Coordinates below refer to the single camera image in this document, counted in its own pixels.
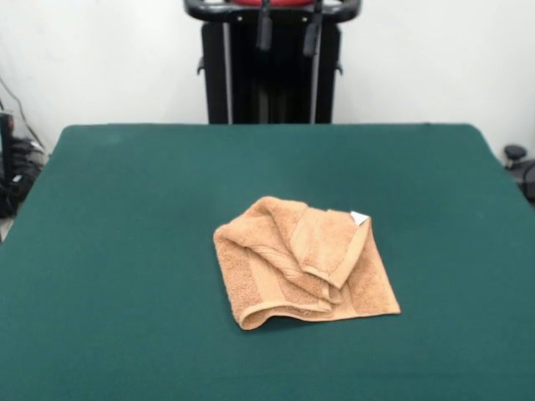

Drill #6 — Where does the dark green table cloth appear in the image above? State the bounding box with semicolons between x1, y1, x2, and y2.
0;123;535;401

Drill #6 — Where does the black box with red light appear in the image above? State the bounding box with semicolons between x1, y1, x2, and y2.
0;111;16;185

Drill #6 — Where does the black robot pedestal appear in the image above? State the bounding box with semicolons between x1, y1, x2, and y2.
182;0;363;125

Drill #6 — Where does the tan terry towel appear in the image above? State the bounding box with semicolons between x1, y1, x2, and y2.
212;195;401;332

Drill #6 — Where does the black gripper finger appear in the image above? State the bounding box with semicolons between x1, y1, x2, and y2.
303;0;324;57
256;0;273;51

